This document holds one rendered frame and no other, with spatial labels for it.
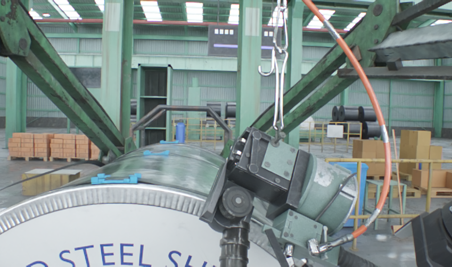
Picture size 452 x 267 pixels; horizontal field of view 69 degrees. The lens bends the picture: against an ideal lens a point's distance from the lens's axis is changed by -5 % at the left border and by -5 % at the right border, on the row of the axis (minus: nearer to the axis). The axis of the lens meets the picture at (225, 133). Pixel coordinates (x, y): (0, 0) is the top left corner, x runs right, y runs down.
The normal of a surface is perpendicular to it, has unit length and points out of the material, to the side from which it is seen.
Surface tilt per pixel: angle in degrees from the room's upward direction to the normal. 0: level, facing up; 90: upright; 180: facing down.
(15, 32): 90
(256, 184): 137
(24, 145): 90
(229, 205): 58
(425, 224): 65
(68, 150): 90
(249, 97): 90
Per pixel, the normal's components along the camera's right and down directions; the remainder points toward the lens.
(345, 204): 0.15, -0.11
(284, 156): 0.32, -0.49
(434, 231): -0.89, -0.44
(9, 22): 0.99, 0.04
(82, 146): -0.01, 0.04
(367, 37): -0.90, 0.00
